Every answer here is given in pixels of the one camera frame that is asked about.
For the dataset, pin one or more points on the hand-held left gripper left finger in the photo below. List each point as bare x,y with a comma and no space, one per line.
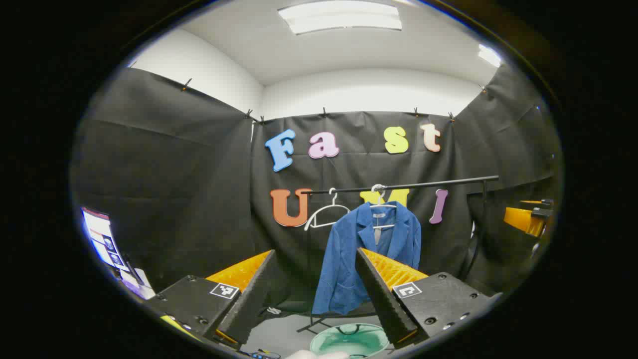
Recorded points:
249,299

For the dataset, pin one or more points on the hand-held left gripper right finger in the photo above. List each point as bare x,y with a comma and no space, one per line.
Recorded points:
384,299

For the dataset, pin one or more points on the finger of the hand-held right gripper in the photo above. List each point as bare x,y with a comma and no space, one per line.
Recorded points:
523,219

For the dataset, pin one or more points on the green laundry hamper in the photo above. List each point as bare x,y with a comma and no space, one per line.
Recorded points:
349,341

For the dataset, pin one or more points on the blue jacket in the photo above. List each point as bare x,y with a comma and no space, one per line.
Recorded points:
344,259

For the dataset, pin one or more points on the black metal clothes rack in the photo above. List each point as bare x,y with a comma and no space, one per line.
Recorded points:
438,182

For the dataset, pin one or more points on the white plastic hanger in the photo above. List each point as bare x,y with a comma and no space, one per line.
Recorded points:
334,203
384,205

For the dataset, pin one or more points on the small blue-lit device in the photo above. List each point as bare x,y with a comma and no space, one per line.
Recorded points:
264,355

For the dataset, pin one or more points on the black backdrop cloth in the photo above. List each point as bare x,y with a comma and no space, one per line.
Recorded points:
174,199

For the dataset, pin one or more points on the small ceiling light panel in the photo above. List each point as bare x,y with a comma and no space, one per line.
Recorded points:
489,55

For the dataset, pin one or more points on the large ceiling light panel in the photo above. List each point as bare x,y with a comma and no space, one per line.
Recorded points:
339,17

